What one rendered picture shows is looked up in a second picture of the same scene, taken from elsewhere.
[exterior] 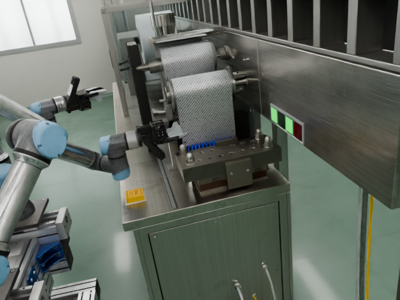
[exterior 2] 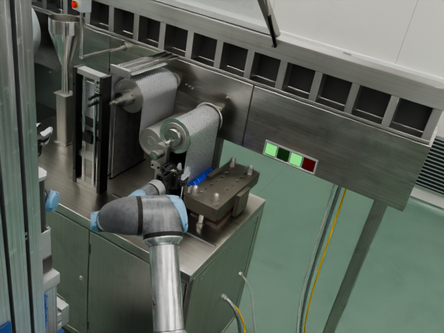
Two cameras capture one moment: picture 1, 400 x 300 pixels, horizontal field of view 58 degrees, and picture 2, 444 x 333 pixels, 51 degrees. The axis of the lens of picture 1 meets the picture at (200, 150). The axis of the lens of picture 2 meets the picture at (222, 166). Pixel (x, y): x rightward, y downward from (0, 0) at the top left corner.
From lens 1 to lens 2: 1.46 m
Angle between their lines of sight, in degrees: 49
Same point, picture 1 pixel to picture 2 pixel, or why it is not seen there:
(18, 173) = (174, 257)
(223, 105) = (211, 141)
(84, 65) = not seen: outside the picture
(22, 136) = (164, 217)
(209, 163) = (229, 199)
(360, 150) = (382, 180)
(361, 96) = (391, 150)
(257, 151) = (248, 179)
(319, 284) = not seen: hidden behind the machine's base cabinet
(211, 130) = (200, 164)
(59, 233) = (63, 319)
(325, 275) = not seen: hidden behind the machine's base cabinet
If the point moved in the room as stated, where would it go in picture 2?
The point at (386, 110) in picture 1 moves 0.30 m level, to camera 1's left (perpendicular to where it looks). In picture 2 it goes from (412, 160) to (381, 186)
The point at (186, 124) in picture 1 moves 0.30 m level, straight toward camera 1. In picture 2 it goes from (189, 164) to (246, 196)
